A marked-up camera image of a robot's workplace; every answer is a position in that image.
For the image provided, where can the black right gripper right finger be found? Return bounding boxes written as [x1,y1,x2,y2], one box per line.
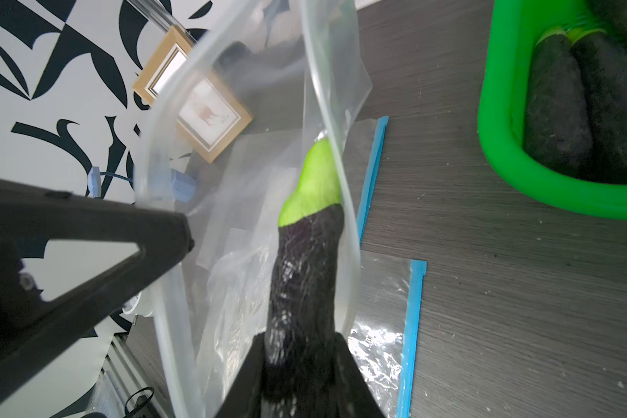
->
[334,333,385,418]

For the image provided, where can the gold framed plant picture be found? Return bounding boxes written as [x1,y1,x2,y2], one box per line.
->
[133,25,253,163]

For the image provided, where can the far clear zip-top bag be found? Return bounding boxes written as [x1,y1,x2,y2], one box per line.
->
[223,116,389,238]

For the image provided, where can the lifted clear zip-top bag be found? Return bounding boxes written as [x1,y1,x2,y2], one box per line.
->
[133,1,372,417]

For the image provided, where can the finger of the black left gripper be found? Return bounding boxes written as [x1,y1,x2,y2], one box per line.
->
[0,179,194,404]

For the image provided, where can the green plastic basket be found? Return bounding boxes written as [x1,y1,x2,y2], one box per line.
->
[478,1,627,220]

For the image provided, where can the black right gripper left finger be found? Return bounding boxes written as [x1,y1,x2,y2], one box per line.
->
[215,333,265,418]

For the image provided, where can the near clear zip-top bag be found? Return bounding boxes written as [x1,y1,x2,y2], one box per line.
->
[335,251,428,417]

